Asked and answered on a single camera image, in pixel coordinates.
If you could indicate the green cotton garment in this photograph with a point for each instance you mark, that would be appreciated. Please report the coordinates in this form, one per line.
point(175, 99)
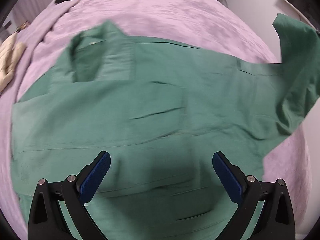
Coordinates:
point(150, 105)

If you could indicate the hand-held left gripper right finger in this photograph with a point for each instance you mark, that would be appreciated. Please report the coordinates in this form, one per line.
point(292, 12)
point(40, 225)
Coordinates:
point(226, 177)

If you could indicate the cream knit cloth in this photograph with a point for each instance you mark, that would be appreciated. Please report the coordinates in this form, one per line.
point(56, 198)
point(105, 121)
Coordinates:
point(10, 57)

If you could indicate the purple plush blanket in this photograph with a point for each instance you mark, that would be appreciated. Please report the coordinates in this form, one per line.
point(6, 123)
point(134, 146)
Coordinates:
point(162, 12)

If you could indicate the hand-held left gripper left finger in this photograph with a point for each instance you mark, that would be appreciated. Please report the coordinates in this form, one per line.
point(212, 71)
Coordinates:
point(96, 175)

